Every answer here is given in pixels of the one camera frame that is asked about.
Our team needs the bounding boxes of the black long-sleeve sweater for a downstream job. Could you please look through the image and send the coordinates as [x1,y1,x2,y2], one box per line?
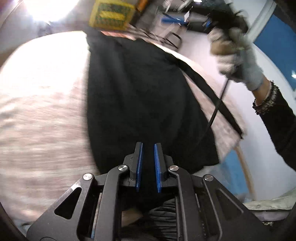
[86,27,244,174]

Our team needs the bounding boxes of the right forearm dark sleeve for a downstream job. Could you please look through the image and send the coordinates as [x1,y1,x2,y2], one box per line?
[252,81,295,169]

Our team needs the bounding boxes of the right hand grey glove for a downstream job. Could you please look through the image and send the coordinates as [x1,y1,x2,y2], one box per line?
[208,28,263,91]

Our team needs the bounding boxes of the blue window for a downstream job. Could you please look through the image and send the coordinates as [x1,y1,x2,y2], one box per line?
[254,15,296,90]

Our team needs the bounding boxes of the beige plaid bed blanket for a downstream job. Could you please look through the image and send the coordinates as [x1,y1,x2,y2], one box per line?
[1,31,246,222]

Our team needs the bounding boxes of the yellow green storage box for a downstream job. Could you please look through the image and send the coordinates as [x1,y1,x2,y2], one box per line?
[89,1,135,31]

